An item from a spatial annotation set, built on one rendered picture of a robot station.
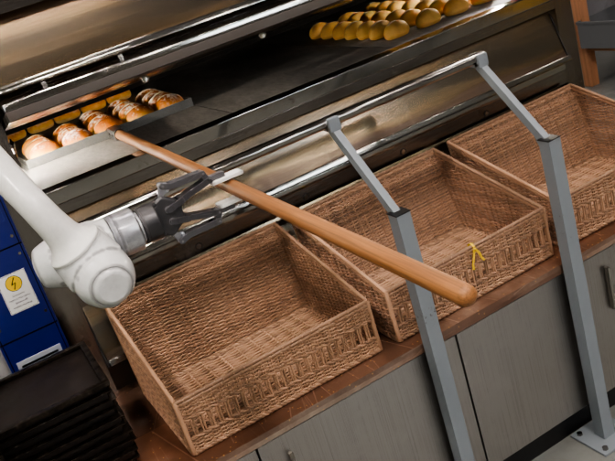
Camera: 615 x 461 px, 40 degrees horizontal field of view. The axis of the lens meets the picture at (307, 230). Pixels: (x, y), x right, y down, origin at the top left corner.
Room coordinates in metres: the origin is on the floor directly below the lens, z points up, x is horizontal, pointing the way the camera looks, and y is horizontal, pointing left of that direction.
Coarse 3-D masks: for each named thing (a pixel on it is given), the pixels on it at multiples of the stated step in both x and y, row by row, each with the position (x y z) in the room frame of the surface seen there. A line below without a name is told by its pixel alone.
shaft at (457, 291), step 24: (144, 144) 2.22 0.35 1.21; (192, 168) 1.84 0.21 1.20; (240, 192) 1.57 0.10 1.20; (288, 216) 1.36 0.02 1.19; (312, 216) 1.30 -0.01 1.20; (336, 240) 1.20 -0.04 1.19; (360, 240) 1.15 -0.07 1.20; (384, 264) 1.07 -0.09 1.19; (408, 264) 1.02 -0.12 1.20; (432, 288) 0.96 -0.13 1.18; (456, 288) 0.92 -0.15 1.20
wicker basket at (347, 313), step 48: (240, 240) 2.26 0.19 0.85; (288, 240) 2.22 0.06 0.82; (144, 288) 2.15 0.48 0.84; (240, 288) 2.22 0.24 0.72; (288, 288) 2.25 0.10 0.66; (336, 288) 2.04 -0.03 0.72; (144, 336) 2.09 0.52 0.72; (192, 336) 2.13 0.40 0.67; (240, 336) 2.16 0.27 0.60; (288, 336) 2.10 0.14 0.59; (336, 336) 1.84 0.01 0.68; (144, 384) 1.98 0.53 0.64; (192, 384) 2.00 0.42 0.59; (240, 384) 1.74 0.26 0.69; (288, 384) 1.78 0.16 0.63; (192, 432) 1.77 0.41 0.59
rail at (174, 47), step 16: (304, 0) 2.30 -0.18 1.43; (256, 16) 2.24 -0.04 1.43; (208, 32) 2.19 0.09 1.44; (224, 32) 2.20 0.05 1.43; (160, 48) 2.14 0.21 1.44; (176, 48) 2.15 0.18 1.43; (128, 64) 2.10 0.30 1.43; (80, 80) 2.06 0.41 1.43; (32, 96) 2.01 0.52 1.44; (48, 96) 2.02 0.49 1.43
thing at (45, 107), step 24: (336, 0) 2.33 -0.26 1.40; (264, 24) 2.24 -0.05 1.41; (288, 24) 2.42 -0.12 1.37; (192, 48) 2.16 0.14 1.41; (216, 48) 2.26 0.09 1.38; (120, 72) 2.09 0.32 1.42; (144, 72) 2.11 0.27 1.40; (72, 96) 2.04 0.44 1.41; (96, 96) 2.22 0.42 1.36; (24, 120) 2.06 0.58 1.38
